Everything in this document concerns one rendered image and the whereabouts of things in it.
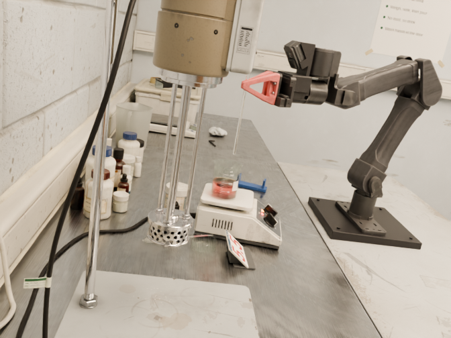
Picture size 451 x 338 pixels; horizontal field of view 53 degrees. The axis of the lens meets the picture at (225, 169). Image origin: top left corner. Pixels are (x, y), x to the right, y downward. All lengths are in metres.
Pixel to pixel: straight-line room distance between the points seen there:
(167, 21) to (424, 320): 0.70
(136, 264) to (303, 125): 1.83
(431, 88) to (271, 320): 0.72
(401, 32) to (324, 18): 0.43
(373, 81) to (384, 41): 1.52
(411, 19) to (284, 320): 2.13
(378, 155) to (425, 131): 1.64
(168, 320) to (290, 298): 0.25
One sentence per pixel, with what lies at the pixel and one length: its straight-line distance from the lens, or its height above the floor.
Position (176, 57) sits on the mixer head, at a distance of 0.57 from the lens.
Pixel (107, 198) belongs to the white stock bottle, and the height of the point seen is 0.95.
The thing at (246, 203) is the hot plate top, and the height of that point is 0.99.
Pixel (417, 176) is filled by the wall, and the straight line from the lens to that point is 2.91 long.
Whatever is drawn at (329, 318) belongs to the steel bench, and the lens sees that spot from 0.85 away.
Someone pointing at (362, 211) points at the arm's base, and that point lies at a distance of 1.25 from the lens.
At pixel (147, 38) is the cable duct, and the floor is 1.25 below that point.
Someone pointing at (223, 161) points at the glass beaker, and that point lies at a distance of 1.04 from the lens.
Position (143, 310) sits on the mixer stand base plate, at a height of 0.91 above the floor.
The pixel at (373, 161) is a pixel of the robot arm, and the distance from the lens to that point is 1.21.
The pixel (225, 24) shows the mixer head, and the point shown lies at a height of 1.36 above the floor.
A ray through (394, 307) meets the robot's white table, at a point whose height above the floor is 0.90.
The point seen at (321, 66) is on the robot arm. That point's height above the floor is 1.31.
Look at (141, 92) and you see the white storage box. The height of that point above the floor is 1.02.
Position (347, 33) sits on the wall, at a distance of 2.58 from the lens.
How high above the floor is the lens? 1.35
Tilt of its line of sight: 17 degrees down
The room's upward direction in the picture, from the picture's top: 9 degrees clockwise
